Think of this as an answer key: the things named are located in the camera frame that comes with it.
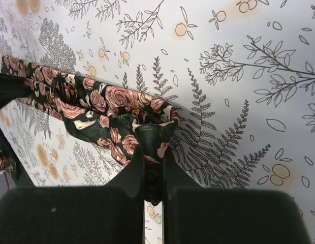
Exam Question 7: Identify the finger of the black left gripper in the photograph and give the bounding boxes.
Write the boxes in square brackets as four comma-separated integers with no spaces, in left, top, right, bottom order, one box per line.
[0,73,29,110]

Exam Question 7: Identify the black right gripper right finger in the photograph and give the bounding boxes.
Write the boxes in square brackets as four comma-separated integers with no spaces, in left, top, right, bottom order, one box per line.
[163,150,310,243]

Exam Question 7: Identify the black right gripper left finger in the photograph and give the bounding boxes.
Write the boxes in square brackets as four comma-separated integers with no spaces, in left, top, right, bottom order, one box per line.
[0,147,144,243]

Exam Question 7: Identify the pink rose floral tie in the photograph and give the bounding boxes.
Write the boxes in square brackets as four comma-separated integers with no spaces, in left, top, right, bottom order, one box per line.
[1,55,180,205]

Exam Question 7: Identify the floral patterned table mat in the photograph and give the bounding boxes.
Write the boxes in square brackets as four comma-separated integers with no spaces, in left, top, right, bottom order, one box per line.
[0,1,315,243]

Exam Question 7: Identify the aluminium frame rail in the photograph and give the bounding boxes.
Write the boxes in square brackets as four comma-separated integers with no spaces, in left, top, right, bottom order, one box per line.
[0,128,35,190]

